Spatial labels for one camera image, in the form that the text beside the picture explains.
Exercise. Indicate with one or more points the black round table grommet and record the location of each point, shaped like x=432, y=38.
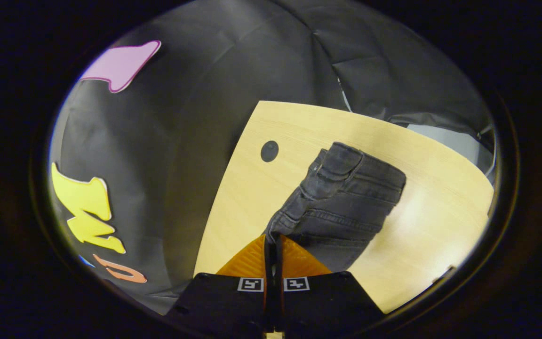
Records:
x=269, y=151

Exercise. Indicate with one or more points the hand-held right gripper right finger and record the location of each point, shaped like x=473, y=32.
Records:
x=322, y=301

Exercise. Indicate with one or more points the black backdrop cloth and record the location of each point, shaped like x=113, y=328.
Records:
x=195, y=141

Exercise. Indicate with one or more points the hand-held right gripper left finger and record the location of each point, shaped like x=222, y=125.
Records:
x=228, y=301

